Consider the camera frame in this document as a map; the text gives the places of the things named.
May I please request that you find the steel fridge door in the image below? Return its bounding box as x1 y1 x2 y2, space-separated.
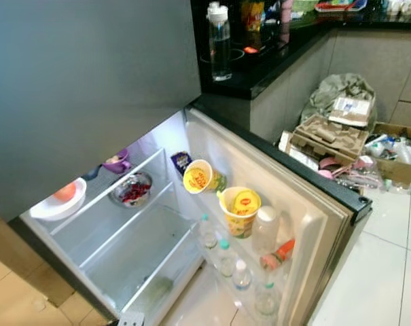
185 105 373 326

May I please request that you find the noodle cup with yellow lid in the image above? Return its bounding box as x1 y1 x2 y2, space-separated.
183 159 228 196
217 186 262 239

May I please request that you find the grey steel fridge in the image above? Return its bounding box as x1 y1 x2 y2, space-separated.
0 0 216 326

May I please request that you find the open cardboard box with bottles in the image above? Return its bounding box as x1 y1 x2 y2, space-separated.
367 122 411 189

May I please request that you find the cardboard parcel white label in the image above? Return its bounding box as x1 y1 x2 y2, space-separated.
327 95 374 128

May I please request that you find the brown pulp packing tray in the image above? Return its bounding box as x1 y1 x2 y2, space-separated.
290 114 370 164

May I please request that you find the pink ribbon roll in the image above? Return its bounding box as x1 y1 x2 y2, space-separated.
319 155 376 187

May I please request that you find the sauce bottle red cap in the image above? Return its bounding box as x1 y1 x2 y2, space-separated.
260 238 296 271

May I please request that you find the cloudy bottle white cap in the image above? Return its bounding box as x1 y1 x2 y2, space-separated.
251 206 282 255

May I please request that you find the blue red serving tray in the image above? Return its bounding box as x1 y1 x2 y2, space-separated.
314 0 369 13

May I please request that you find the green plastic basket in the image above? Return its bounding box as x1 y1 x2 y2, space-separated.
291 0 319 14

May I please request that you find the pink drink bottle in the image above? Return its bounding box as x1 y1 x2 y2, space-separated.
279 0 294 43

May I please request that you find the black induction cooktop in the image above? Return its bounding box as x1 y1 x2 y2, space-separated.
200 37 287 65

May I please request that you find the small bottle green cap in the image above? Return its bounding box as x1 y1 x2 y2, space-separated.
215 238 236 278
197 213 218 249
254 282 281 320

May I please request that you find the small bottle white cap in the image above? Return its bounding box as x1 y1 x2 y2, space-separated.
232 259 253 293

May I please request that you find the yellow red snack bag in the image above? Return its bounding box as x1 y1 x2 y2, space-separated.
240 0 266 33

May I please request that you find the clear bottle white cap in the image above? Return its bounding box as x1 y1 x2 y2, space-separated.
207 1 233 82

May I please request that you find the purple Dairy Milk bag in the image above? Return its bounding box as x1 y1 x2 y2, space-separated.
170 151 194 174

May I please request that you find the steel bowl red food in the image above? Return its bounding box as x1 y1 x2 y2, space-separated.
110 172 154 208

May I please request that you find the purple plastic cup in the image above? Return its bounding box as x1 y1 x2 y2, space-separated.
102 148 132 175

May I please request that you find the dark blue bowl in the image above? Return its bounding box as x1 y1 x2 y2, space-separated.
81 165 104 182

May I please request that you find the red orange apple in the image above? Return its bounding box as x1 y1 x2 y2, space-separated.
52 182 78 203

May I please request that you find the white shallow bowl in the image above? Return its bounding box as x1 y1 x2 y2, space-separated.
29 178 88 221

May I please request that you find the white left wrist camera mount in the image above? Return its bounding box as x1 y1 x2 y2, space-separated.
117 311 146 326

